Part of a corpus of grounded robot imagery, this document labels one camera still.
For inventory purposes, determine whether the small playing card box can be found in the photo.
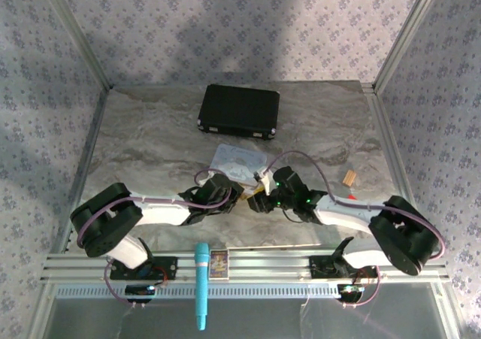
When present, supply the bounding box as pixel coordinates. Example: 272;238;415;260
209;249;231;280

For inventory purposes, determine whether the aluminium mounting beam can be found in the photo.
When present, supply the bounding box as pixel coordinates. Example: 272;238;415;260
40;249;450;284

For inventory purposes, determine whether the turquoise pen-shaped tool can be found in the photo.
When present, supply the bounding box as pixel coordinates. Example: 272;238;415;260
193;242;211;332

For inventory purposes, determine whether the black hard case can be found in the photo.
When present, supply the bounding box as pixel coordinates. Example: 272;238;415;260
196;83;281;141

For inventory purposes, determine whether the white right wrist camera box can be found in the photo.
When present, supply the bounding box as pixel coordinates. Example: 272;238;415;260
254;170;278;196

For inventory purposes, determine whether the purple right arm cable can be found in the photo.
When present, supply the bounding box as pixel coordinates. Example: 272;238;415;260
262;150;447;260

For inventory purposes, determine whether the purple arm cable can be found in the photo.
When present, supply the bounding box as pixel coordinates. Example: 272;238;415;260
262;150;447;260
76;168;232;248

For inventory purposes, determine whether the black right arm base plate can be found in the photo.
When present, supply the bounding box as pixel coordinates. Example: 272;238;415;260
309;255;381;280

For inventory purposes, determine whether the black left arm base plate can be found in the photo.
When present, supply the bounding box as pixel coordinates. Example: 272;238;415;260
109;254;178;282

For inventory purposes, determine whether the slotted grey cable duct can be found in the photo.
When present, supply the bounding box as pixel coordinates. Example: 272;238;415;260
55;281;439;299

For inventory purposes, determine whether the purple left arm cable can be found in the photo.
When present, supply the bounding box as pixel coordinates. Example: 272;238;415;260
76;168;232;248

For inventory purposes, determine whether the aluminium side frame rail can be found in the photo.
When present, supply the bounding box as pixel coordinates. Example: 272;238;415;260
361;82;410;208
58;86;110;256

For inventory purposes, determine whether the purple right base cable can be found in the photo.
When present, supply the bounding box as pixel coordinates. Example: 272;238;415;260
340;269;381;310

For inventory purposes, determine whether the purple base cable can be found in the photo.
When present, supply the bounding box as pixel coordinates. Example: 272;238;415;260
340;269;381;310
103;260;148;310

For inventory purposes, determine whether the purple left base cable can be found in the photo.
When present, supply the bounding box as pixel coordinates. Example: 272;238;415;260
103;260;148;310

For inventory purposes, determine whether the aluminium corner frame post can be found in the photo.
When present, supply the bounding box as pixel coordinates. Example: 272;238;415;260
39;0;114;90
374;0;450;92

